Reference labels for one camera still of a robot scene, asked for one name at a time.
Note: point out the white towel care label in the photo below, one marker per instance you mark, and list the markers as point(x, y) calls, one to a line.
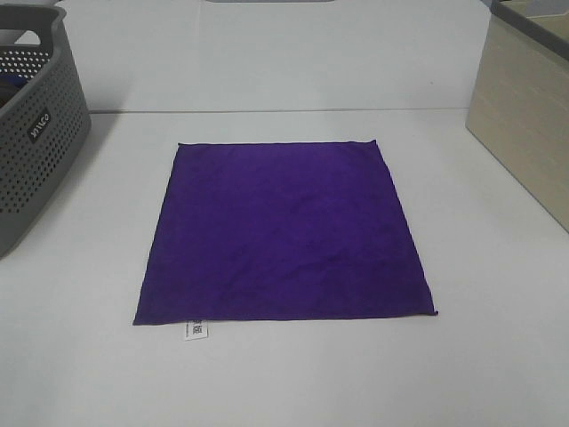
point(196, 330)

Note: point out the grey perforated plastic basket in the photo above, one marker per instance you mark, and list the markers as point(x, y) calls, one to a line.
point(45, 125)

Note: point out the purple microfibre towel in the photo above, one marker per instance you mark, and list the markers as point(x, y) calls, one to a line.
point(281, 231)

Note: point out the beige box with grey rim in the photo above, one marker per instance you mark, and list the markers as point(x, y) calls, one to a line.
point(519, 105)

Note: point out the dark towels inside basket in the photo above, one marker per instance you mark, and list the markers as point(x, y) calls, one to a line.
point(10, 85)

